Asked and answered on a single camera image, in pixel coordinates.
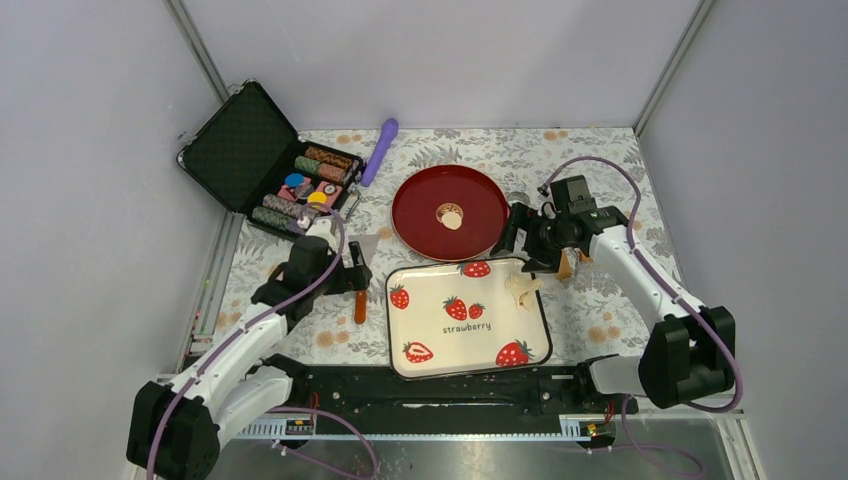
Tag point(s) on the floral pattern table mat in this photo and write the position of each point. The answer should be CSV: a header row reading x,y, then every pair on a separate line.
x,y
588,315

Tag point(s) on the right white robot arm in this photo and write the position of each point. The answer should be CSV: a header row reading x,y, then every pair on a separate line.
x,y
689,354

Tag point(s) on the strawberry pattern white tray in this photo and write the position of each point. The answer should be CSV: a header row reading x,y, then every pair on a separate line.
x,y
451,319

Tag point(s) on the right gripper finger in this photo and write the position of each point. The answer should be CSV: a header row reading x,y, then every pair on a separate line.
x,y
518,219
549,264

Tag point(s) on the small dough piece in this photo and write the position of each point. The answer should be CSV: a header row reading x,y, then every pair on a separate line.
x,y
523,290

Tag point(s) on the metal spatula orange handle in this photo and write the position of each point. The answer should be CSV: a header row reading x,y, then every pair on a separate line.
x,y
362,249

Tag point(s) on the black poker chip case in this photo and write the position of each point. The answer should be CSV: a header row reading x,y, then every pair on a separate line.
x,y
243,153

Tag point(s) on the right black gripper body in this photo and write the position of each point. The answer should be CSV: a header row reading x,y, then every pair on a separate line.
x,y
546,237

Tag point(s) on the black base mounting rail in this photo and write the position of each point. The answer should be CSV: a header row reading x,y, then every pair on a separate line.
x,y
539,401

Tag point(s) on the round red lacquer plate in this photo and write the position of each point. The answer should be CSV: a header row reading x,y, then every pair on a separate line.
x,y
421,200

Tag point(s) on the blue poker chip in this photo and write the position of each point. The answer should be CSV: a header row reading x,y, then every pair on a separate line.
x,y
294,180

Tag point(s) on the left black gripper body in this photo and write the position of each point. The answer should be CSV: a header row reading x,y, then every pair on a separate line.
x,y
338,281

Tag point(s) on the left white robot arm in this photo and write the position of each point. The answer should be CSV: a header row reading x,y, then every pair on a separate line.
x,y
179,428

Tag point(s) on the wooden dough roller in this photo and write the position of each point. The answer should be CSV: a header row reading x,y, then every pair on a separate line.
x,y
570,262

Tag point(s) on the yellow poker chip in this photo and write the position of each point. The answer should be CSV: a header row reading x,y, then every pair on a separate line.
x,y
317,197

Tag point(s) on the purple silicone handle tool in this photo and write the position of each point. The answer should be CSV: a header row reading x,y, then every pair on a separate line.
x,y
388,133

